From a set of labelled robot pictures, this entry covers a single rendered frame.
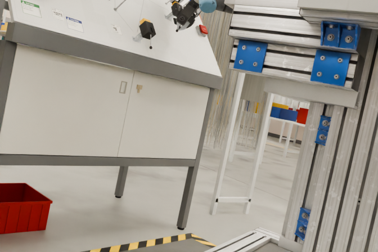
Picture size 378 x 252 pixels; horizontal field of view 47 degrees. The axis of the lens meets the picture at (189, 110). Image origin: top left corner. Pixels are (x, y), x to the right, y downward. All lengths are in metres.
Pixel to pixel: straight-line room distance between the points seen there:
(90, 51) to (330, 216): 1.05
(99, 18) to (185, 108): 0.66
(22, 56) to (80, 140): 0.42
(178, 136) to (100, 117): 0.51
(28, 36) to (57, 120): 0.35
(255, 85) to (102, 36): 1.60
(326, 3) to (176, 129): 1.31
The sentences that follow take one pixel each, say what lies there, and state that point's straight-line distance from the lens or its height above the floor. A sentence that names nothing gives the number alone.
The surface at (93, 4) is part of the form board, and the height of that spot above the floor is 1.03.
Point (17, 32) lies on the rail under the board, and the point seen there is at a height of 0.83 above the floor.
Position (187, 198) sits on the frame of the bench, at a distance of 2.41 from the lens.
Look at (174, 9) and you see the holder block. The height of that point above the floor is 1.14.
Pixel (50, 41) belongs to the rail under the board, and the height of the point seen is 0.83.
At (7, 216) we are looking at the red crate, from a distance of 2.04.
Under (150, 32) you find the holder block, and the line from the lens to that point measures 1.88.
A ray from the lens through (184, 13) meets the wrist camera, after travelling 2.03.
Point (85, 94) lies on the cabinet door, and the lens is 1.80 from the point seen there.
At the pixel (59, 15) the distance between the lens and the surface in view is 1.73.
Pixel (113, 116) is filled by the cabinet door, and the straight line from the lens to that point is 1.91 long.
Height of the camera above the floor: 0.76
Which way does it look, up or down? 2 degrees down
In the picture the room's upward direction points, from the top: 12 degrees clockwise
